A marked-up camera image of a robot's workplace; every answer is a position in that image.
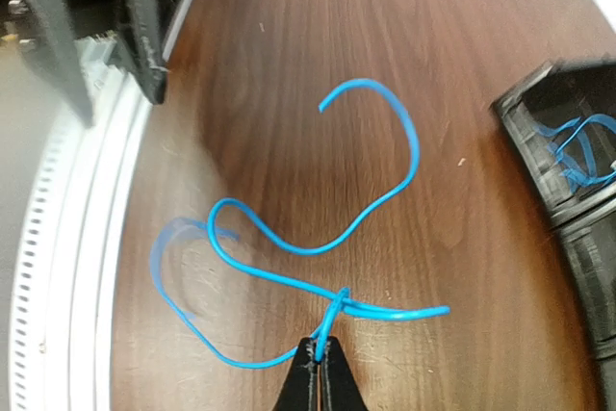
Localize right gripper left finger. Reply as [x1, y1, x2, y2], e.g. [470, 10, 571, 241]
[272, 338, 319, 411]

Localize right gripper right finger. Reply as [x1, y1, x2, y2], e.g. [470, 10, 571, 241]
[320, 337, 368, 411]

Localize blue cable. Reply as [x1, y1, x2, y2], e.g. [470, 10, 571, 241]
[149, 78, 451, 370]
[536, 115, 616, 191]

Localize black three-compartment bin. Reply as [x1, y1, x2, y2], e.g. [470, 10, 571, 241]
[490, 59, 616, 364]

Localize aluminium front rail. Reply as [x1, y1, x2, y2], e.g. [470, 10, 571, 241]
[0, 25, 203, 411]

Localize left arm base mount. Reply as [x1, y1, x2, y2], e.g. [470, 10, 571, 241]
[1, 0, 180, 124]

